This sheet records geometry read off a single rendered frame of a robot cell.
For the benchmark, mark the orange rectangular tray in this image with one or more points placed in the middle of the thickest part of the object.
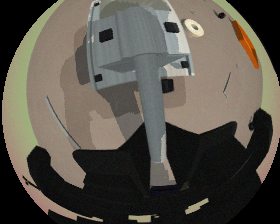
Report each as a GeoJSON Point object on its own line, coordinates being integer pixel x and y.
{"type": "Point", "coordinates": [246, 43]}

